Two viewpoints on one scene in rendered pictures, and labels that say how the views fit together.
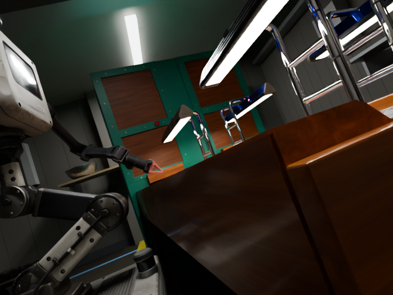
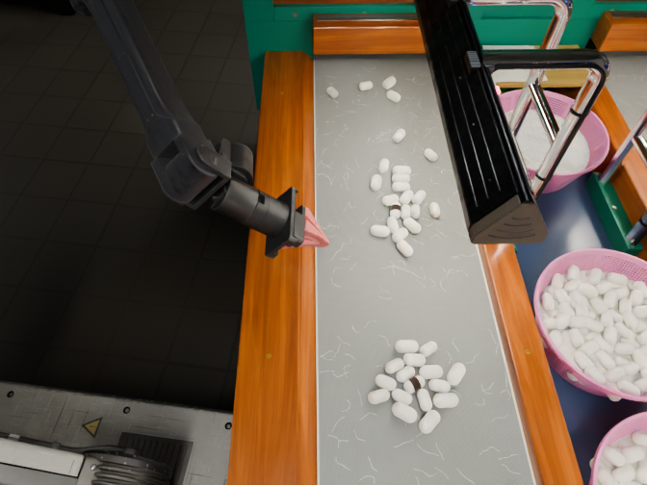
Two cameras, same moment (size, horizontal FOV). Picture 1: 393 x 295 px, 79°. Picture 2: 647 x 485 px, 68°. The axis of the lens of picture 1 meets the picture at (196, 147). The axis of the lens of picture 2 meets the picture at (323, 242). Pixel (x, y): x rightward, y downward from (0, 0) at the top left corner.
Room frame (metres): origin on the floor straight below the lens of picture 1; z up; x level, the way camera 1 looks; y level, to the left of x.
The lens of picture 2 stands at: (0.90, 0.08, 1.47)
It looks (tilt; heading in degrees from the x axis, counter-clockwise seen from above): 55 degrees down; 19
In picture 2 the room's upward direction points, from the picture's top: straight up
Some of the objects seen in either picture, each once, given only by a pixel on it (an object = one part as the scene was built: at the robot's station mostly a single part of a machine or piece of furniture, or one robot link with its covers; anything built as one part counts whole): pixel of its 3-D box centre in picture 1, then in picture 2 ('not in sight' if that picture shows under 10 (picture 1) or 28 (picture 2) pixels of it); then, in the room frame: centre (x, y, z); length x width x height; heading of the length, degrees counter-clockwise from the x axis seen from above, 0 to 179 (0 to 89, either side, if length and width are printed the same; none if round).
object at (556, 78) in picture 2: not in sight; (518, 65); (1.99, -0.04, 0.77); 0.33 x 0.15 x 0.01; 110
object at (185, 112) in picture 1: (173, 126); (461, 46); (1.53, 0.09, 1.08); 0.62 x 0.08 x 0.07; 20
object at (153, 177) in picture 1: (165, 172); (376, 33); (1.92, 0.30, 0.83); 0.30 x 0.06 x 0.07; 110
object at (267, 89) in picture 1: (244, 105); not in sight; (1.72, -0.43, 1.08); 0.62 x 0.08 x 0.07; 20
